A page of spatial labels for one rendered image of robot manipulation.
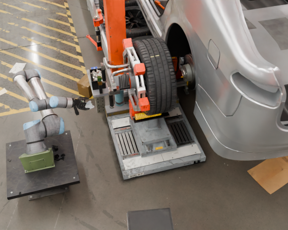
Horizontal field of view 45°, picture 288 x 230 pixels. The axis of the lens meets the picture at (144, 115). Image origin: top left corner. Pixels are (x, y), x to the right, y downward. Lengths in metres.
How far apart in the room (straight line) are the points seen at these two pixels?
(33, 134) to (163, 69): 1.22
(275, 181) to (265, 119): 1.44
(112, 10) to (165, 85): 0.81
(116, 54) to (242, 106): 1.55
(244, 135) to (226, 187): 1.17
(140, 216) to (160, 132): 0.99
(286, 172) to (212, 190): 0.77
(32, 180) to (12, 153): 0.39
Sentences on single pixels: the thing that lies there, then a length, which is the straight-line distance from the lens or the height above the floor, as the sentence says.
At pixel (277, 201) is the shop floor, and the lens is 3.48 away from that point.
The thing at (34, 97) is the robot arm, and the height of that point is 0.83.
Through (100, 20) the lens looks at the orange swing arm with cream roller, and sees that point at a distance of 4.58.
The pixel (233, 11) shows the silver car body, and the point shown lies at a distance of 2.30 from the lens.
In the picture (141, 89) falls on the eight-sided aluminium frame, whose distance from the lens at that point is 2.78.
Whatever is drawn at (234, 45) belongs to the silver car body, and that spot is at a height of 1.64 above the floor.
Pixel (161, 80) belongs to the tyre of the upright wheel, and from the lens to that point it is 2.77.
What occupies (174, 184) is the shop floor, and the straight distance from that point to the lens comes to 3.37.
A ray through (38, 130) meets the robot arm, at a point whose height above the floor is 0.61.
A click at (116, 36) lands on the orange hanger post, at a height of 1.05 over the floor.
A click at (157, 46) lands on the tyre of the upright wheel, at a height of 1.18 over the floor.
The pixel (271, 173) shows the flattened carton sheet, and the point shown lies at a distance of 3.63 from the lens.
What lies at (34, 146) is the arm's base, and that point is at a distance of 3.09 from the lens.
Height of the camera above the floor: 2.83
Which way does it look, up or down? 46 degrees down
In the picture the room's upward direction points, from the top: straight up
